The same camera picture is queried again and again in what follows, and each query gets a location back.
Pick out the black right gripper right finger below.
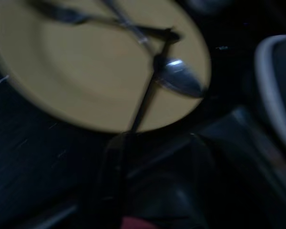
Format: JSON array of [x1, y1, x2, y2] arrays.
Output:
[[143, 133, 221, 229]]

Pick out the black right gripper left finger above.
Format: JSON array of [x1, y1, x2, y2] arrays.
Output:
[[98, 132, 133, 229]]

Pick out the thin black stick utensil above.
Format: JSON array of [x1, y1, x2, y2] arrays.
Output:
[[130, 28, 173, 133]]

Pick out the silver metal spoon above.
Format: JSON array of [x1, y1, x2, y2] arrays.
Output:
[[102, 0, 207, 99]]

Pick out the yellow round plate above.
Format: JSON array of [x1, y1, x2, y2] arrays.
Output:
[[0, 0, 212, 134]]

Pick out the white rimmed dark bowl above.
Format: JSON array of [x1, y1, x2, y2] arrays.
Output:
[[254, 34, 286, 153]]

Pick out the silver metal fork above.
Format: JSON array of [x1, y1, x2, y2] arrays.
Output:
[[31, 0, 182, 41]]

